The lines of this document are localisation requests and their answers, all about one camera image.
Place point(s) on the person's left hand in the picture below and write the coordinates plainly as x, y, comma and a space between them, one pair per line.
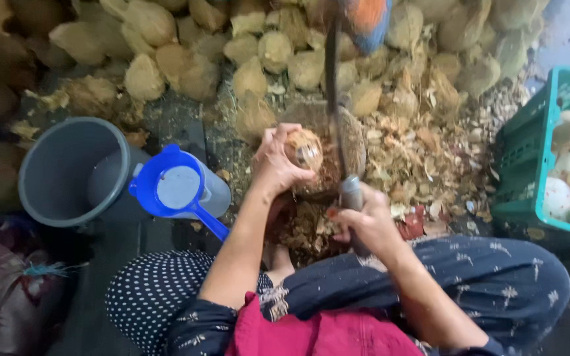
271, 165

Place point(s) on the person's right hand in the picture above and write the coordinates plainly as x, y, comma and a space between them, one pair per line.
375, 225

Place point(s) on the brown fibrous coconut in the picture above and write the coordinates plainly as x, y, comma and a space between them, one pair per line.
305, 151

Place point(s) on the red scrap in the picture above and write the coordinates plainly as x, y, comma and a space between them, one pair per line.
412, 225

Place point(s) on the heap of coconut husk shavings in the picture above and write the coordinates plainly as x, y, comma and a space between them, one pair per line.
413, 158

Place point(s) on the round wooden chopping block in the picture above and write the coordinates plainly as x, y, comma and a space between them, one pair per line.
352, 143

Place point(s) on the clear jug with blue lid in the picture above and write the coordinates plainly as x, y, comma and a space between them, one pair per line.
178, 185

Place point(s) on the person's bare foot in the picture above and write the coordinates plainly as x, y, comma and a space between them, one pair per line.
279, 264

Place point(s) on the pile of husked coconuts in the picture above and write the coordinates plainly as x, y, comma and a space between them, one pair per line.
275, 49

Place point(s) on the person's red scarf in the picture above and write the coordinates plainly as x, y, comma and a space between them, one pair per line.
314, 331

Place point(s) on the person's dark floral tunic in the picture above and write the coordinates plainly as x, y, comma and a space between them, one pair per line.
488, 277

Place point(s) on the green plastic crate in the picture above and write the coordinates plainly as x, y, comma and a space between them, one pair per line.
522, 148

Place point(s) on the orange and blue cloth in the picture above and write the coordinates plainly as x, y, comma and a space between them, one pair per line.
366, 22

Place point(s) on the person's polka dot trousers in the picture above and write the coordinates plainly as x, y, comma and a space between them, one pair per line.
151, 291

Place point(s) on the grey plastic bucket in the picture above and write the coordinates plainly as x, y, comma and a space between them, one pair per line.
67, 170

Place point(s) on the brown patterned cloth sack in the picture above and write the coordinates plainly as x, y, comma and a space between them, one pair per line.
8, 296

